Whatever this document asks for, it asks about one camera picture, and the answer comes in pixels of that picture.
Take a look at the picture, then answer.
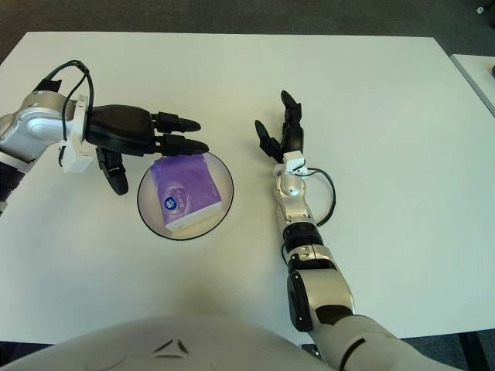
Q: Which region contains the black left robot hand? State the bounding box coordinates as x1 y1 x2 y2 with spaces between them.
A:
84 104 212 197

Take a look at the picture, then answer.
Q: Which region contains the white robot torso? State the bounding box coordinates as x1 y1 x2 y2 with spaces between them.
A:
0 315 329 371

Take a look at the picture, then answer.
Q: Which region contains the white plate with black rim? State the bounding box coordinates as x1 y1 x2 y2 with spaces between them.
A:
137 151 234 241

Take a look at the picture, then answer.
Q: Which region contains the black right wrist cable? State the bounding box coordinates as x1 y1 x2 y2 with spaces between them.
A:
305 166 336 225

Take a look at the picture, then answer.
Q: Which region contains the white side table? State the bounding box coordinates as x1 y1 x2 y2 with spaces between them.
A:
450 53 495 117

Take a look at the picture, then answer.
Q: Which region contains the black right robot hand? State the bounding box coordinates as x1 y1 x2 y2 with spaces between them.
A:
254 90 306 163

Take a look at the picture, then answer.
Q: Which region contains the black table leg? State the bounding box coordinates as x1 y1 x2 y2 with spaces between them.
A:
458 331 495 371

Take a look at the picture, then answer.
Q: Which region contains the purple tissue paper pack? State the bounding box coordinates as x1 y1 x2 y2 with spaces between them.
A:
150 155 222 233

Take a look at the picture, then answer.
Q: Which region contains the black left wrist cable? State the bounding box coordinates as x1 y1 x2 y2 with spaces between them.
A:
36 60 96 155

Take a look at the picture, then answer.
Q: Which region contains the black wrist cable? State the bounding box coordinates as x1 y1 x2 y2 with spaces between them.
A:
305 166 336 225
36 60 96 155

